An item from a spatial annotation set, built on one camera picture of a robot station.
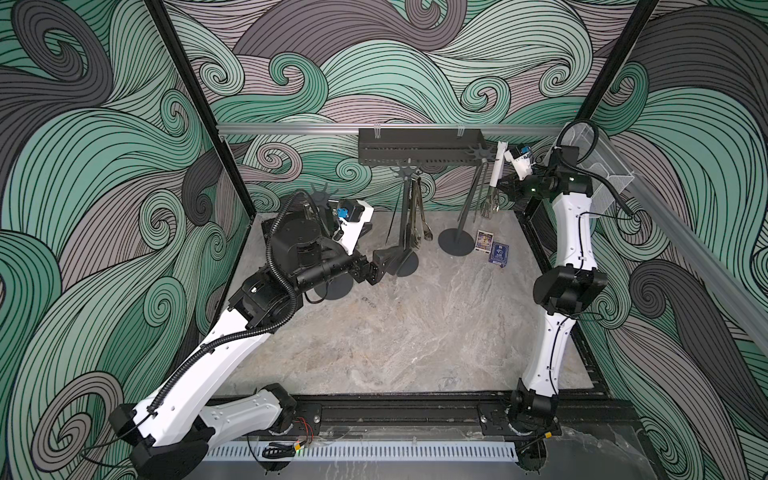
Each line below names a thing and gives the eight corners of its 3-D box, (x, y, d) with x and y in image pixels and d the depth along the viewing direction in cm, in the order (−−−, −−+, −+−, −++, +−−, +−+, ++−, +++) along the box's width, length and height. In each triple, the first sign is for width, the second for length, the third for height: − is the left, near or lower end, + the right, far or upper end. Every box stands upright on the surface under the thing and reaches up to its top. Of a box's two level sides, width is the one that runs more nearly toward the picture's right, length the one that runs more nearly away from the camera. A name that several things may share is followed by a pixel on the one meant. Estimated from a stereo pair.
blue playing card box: (487, 263, 107) (489, 259, 106) (491, 244, 113) (493, 240, 111) (505, 268, 106) (507, 264, 104) (508, 249, 111) (510, 245, 110)
